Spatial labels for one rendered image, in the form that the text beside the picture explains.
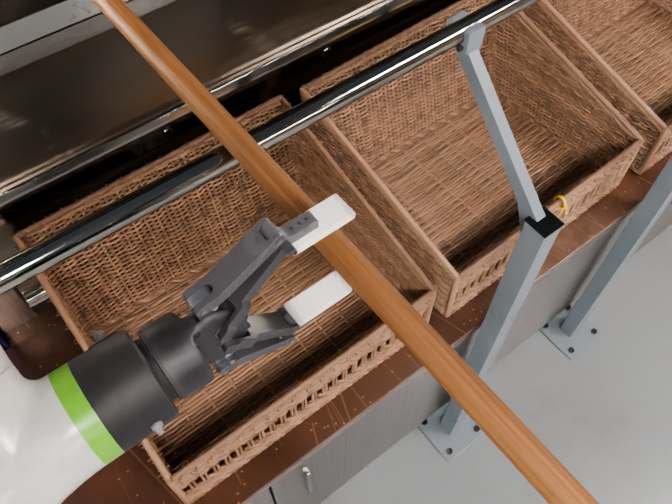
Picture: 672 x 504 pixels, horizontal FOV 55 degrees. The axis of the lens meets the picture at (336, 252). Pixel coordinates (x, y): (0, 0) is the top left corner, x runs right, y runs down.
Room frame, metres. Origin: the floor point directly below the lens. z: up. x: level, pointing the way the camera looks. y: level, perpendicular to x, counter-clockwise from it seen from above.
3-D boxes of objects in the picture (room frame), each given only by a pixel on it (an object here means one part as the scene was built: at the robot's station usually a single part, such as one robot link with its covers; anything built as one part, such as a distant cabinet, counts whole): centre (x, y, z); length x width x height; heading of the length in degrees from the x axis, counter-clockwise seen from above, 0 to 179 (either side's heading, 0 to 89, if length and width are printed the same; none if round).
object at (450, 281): (0.95, -0.29, 0.72); 0.56 x 0.49 x 0.28; 129
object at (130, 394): (0.21, 0.18, 1.19); 0.12 x 0.06 x 0.09; 38
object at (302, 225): (0.32, 0.04, 1.28); 0.05 x 0.01 x 0.03; 128
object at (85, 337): (0.59, 0.18, 0.72); 0.56 x 0.49 x 0.28; 128
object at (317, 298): (0.34, 0.02, 1.12); 0.07 x 0.03 x 0.01; 128
